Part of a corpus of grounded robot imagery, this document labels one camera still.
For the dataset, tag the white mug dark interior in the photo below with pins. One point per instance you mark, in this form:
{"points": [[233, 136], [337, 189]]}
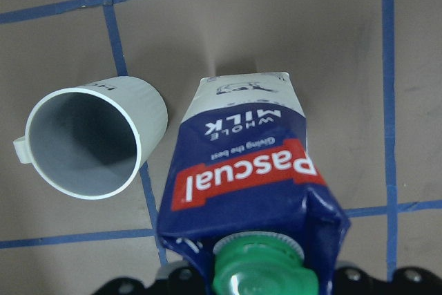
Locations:
{"points": [[90, 141]]}

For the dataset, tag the blue white milk carton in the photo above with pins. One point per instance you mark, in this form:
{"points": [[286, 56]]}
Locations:
{"points": [[244, 203]]}

